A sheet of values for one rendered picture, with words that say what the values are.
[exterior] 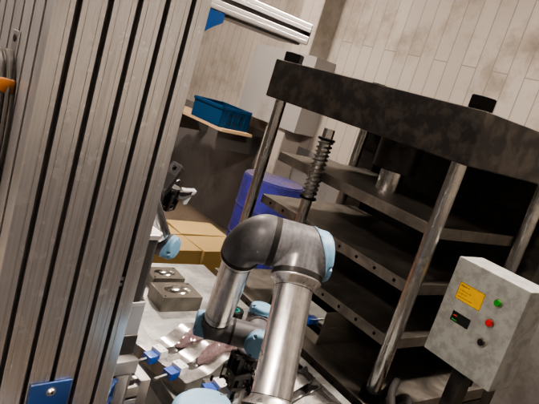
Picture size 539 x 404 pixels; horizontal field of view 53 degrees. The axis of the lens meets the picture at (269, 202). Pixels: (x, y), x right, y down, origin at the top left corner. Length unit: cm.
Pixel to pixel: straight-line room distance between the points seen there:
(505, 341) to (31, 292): 163
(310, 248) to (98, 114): 55
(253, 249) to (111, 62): 53
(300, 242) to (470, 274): 110
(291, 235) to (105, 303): 42
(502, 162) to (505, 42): 274
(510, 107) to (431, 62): 85
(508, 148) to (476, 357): 78
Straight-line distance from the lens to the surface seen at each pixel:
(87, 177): 91
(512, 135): 222
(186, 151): 752
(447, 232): 229
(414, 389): 263
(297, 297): 118
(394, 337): 224
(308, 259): 119
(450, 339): 224
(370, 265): 239
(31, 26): 91
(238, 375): 168
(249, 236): 119
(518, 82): 474
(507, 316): 212
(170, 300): 245
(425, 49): 522
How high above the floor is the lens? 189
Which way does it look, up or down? 12 degrees down
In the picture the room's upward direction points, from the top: 17 degrees clockwise
